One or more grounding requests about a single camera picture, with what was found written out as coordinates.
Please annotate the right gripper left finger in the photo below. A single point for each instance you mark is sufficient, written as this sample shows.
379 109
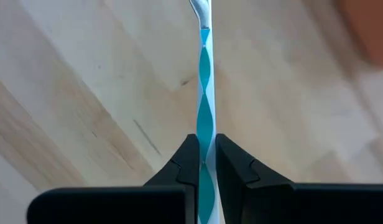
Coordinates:
179 174

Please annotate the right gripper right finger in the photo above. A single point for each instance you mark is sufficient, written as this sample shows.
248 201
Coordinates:
241 186

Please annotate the orange plastic bin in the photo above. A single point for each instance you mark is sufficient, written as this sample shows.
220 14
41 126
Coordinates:
371 31

